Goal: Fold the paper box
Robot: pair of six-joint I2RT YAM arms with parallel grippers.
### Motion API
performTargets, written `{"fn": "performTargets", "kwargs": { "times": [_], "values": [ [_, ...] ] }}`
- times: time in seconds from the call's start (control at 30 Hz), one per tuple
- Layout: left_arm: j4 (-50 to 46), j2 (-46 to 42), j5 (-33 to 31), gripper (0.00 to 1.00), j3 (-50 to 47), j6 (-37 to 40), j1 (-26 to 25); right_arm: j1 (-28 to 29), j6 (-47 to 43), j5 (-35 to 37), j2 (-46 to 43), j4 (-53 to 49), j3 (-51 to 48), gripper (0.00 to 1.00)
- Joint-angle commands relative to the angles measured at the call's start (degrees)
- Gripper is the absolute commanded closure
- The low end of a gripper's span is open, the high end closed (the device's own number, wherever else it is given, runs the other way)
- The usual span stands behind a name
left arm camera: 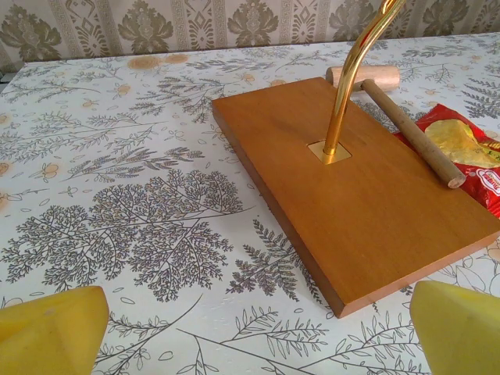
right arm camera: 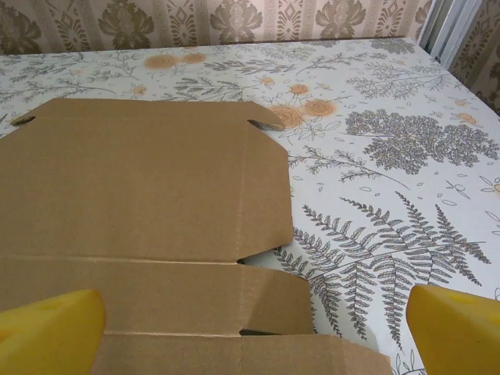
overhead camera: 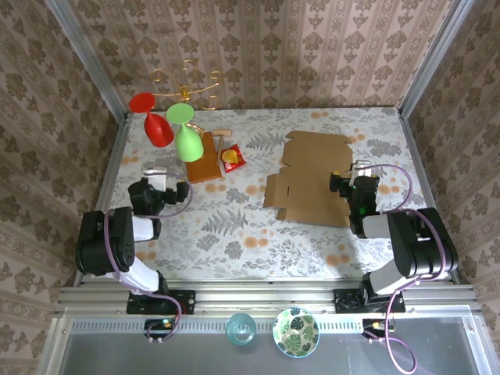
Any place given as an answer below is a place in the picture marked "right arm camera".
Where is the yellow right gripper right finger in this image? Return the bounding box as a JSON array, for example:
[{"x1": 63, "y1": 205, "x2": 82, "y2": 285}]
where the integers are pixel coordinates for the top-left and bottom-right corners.
[{"x1": 405, "y1": 284, "x2": 500, "y2": 375}]

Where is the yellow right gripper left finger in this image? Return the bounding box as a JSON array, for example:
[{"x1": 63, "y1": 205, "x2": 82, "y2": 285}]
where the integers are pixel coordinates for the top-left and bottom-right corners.
[{"x1": 0, "y1": 288, "x2": 107, "y2": 375}]

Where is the brown cardboard paper box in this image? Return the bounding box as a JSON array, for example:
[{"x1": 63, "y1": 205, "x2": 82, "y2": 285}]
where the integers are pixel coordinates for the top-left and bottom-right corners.
[{"x1": 0, "y1": 97, "x2": 393, "y2": 375}]

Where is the floral pattern tablecloth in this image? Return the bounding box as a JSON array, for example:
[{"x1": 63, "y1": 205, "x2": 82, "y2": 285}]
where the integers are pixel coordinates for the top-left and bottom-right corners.
[{"x1": 0, "y1": 37, "x2": 500, "y2": 375}]

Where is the aluminium frame post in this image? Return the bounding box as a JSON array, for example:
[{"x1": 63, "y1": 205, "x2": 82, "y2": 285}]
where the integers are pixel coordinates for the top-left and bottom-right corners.
[{"x1": 416, "y1": 0, "x2": 470, "y2": 70}]

